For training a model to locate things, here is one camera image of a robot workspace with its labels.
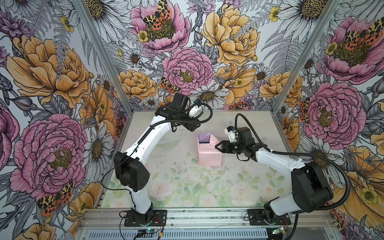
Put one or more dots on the purple wrapping paper sheet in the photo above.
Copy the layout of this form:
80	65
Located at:
208	155

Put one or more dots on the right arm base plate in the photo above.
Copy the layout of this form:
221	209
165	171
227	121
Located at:
261	217

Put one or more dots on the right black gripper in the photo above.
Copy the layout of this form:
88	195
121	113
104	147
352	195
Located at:
225	148

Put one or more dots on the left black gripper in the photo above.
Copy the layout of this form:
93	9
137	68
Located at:
191	127

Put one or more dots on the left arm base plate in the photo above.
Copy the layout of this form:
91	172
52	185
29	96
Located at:
154	218

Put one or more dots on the white slotted cable duct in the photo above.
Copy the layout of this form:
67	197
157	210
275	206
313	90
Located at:
181	234

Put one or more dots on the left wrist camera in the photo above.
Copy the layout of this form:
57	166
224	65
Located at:
183	103

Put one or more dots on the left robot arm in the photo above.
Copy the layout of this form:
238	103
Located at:
130	166

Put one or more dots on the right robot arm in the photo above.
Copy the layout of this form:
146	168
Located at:
310	188

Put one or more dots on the aluminium front rail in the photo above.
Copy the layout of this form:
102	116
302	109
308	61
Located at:
197	218

